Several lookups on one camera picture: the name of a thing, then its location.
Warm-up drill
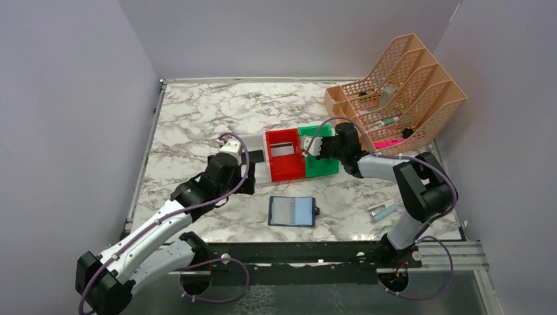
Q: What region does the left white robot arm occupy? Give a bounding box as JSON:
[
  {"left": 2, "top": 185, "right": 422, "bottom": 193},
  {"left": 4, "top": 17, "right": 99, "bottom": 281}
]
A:
[{"left": 76, "top": 152, "right": 256, "bottom": 314}]

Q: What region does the black binder clip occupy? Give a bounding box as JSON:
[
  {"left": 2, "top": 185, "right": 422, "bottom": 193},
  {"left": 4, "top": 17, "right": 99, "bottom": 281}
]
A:
[{"left": 402, "top": 128, "right": 414, "bottom": 139}]

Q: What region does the grey eraser block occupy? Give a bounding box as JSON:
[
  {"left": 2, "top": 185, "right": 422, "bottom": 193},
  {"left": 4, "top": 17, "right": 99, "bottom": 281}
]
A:
[{"left": 379, "top": 85, "right": 399, "bottom": 108}]

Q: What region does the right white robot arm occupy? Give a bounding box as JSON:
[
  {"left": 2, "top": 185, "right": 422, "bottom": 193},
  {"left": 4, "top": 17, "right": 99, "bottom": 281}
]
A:
[{"left": 301, "top": 122, "right": 458, "bottom": 256}]

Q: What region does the black card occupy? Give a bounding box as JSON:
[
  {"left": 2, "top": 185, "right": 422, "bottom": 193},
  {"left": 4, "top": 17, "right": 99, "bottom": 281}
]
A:
[{"left": 248, "top": 150, "right": 266, "bottom": 163}]

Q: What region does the green plastic bin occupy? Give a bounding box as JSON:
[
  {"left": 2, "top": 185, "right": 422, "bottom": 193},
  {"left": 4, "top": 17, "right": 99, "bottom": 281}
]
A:
[{"left": 298, "top": 125, "right": 339, "bottom": 178}]

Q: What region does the white plastic bin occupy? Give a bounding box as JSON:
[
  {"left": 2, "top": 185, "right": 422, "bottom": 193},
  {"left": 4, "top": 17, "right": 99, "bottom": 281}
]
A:
[{"left": 240, "top": 133, "right": 272, "bottom": 185}]

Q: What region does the peach desk organizer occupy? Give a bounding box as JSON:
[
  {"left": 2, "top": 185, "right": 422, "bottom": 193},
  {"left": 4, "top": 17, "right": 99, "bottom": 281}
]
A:
[{"left": 324, "top": 33, "right": 468, "bottom": 155}]

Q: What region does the black front rail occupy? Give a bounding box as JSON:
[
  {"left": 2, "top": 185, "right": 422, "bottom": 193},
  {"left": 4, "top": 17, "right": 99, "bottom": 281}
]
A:
[{"left": 179, "top": 241, "right": 422, "bottom": 290}]

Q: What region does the green capped marker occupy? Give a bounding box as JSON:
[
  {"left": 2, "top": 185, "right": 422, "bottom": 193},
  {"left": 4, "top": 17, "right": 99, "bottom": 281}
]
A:
[{"left": 367, "top": 116, "right": 399, "bottom": 131}]

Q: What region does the navy blue card holder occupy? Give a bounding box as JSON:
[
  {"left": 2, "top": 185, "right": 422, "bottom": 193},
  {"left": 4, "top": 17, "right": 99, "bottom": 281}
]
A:
[{"left": 267, "top": 196, "right": 321, "bottom": 227}]

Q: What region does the pink highlighter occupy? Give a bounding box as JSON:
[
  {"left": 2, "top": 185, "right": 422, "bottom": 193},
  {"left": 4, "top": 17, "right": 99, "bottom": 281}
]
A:
[{"left": 374, "top": 138, "right": 405, "bottom": 150}]

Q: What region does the white grey card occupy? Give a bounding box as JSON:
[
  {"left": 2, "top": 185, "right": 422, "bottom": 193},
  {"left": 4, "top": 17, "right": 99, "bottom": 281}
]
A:
[{"left": 270, "top": 142, "right": 296, "bottom": 158}]

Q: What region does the red plastic bin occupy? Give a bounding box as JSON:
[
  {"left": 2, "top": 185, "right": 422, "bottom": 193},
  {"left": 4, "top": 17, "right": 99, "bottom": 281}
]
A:
[{"left": 265, "top": 128, "right": 305, "bottom": 182}]

